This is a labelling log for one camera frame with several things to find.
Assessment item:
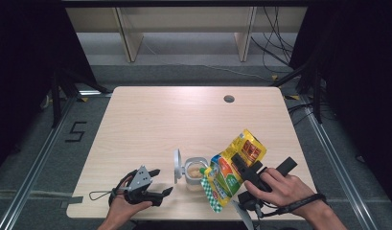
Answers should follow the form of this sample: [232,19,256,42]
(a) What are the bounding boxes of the aluminium floor rail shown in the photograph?
[0,95,77,230]
[300,95,374,230]

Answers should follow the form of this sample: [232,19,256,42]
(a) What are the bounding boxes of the person's left hand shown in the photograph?
[103,176,153,222]

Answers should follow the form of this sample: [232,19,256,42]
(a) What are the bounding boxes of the yellow pouch with green cap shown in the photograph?
[199,128,267,214]

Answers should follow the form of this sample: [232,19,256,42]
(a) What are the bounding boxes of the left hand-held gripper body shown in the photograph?
[124,165,157,207]

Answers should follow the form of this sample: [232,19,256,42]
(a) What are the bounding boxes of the thin white floor cable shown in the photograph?
[142,41,271,81]

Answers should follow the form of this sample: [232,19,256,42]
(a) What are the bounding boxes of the black metal stand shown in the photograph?
[271,60,324,124]
[49,68,111,128]

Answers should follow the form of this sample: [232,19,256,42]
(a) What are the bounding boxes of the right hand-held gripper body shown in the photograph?
[231,156,299,230]

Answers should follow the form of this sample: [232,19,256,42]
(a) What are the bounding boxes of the left hand-held gripper cable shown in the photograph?
[88,170,138,207]

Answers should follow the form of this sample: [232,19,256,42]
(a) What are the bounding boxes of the black curtain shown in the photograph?
[288,0,392,202]
[0,0,96,175]

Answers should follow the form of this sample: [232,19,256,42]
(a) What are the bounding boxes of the bundle of black cables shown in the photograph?
[250,6,295,66]

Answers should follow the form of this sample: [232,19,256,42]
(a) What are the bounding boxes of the hand-held gripper cable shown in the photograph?
[88,170,138,207]
[255,193,328,221]

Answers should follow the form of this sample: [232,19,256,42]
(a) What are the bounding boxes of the beige wooden desk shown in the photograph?
[64,6,308,63]

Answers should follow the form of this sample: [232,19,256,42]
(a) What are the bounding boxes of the black floor cables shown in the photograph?
[288,103,313,127]

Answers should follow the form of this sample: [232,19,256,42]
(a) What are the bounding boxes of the person's right hand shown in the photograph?
[243,167,316,211]

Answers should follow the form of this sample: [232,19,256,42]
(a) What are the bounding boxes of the right hand-held gripper cable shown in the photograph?
[255,193,328,221]

